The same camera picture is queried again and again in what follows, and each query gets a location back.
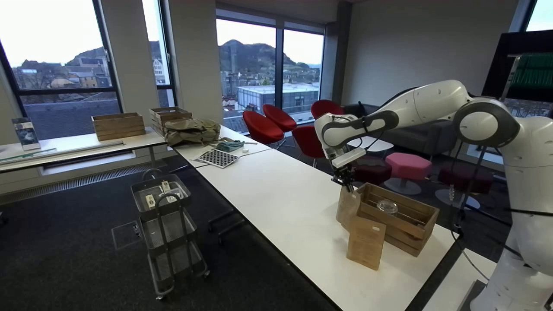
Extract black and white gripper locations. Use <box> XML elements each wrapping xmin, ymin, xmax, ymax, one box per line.
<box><xmin>331</xmin><ymin>149</ymin><xmax>367</xmax><ymax>189</ymax></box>

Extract brown packet from box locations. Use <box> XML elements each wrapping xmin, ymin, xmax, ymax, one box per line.
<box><xmin>336</xmin><ymin>189</ymin><xmax>362</xmax><ymax>228</ymax></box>

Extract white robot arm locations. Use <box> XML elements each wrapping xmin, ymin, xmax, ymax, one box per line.
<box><xmin>315</xmin><ymin>80</ymin><xmax>553</xmax><ymax>311</ymax></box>

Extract brown paper packet on table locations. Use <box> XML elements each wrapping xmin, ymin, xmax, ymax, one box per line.
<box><xmin>348</xmin><ymin>218</ymin><xmax>386</xmax><ymax>270</ymax></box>

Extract wooden crate box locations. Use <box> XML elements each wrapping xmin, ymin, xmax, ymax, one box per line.
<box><xmin>358</xmin><ymin>184</ymin><xmax>440</xmax><ymax>256</ymax></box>

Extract clear glass jar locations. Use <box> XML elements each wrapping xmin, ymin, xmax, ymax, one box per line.
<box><xmin>377</xmin><ymin>199</ymin><xmax>400</xmax><ymax>215</ymax></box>

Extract red chair front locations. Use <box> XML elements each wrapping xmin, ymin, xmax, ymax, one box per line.
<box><xmin>293</xmin><ymin>127</ymin><xmax>324</xmax><ymax>159</ymax></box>

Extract red chair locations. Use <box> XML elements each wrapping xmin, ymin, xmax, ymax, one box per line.
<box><xmin>263</xmin><ymin>104</ymin><xmax>298</xmax><ymax>132</ymax></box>
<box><xmin>293</xmin><ymin>127</ymin><xmax>324</xmax><ymax>159</ymax></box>
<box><xmin>243</xmin><ymin>111</ymin><xmax>284</xmax><ymax>144</ymax></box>
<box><xmin>312</xmin><ymin>101</ymin><xmax>345</xmax><ymax>120</ymax></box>

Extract pink ottoman stool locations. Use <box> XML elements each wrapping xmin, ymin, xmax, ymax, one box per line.
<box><xmin>386</xmin><ymin>152</ymin><xmax>431</xmax><ymax>196</ymax></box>

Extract red chair right back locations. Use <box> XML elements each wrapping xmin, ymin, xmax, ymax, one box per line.
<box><xmin>312</xmin><ymin>101</ymin><xmax>345</xmax><ymax>120</ymax></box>

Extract red chair middle back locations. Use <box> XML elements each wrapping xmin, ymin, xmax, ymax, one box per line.
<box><xmin>263</xmin><ymin>104</ymin><xmax>298</xmax><ymax>132</ymax></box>

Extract red chair left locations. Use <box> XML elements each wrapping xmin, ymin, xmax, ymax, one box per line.
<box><xmin>243</xmin><ymin>111</ymin><xmax>284</xmax><ymax>144</ymax></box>

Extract dark red ottoman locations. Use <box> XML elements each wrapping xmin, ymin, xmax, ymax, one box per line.
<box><xmin>436</xmin><ymin>163</ymin><xmax>493</xmax><ymax>209</ymax></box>

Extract teal cloth item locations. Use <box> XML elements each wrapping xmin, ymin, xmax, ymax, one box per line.
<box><xmin>217</xmin><ymin>139</ymin><xmax>244</xmax><ymax>152</ymax></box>

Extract olive green bag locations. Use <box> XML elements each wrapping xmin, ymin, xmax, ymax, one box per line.
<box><xmin>165</xmin><ymin>120</ymin><xmax>220</xmax><ymax>147</ymax></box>

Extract stacked wooden trays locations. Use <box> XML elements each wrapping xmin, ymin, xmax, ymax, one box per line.
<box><xmin>151</xmin><ymin>108</ymin><xmax>193</xmax><ymax>133</ymax></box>

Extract standing brochure sign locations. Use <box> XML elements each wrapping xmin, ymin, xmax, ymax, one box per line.
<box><xmin>13</xmin><ymin>118</ymin><xmax>40</xmax><ymax>151</ymax></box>

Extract wire basket trolley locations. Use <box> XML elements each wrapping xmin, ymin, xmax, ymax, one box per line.
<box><xmin>132</xmin><ymin>170</ymin><xmax>212</xmax><ymax>301</ymax></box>

